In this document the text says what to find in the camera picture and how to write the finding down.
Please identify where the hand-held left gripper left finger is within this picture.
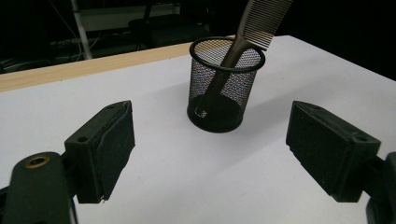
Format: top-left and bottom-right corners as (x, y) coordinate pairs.
(64, 100), (136, 204)

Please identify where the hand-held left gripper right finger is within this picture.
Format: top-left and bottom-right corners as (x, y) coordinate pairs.
(285, 100), (382, 203)

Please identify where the black mesh cup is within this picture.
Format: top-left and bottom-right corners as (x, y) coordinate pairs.
(186, 36), (266, 134)

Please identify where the dark brown comb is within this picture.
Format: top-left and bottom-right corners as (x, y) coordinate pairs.
(194, 0), (293, 119)

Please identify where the white board mat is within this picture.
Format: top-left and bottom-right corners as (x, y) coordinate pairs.
(0, 35), (396, 224)

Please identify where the wooden table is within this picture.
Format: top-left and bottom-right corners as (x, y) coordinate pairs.
(0, 35), (236, 93)

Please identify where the white-legged background desk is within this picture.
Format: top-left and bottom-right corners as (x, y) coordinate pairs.
(69, 0), (181, 61)

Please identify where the tangle of floor cables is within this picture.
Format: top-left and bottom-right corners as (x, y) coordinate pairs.
(0, 29), (132, 74)

